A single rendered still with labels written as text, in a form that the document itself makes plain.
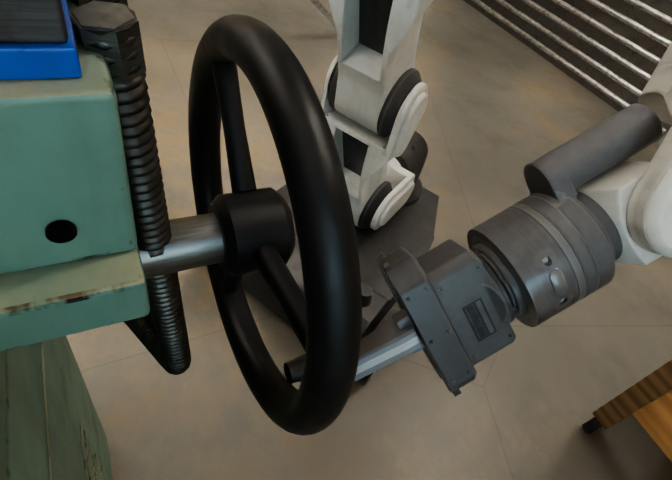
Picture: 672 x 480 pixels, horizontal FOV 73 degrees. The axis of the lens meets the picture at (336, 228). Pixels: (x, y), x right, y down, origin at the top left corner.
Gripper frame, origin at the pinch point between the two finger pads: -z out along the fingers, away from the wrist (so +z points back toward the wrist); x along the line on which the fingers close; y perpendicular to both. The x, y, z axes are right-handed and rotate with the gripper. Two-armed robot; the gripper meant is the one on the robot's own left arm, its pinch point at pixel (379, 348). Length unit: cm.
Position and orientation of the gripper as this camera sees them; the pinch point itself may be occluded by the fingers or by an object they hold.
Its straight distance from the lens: 37.0
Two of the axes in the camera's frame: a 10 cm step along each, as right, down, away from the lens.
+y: 1.7, 2.3, -9.6
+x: -4.7, -8.4, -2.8
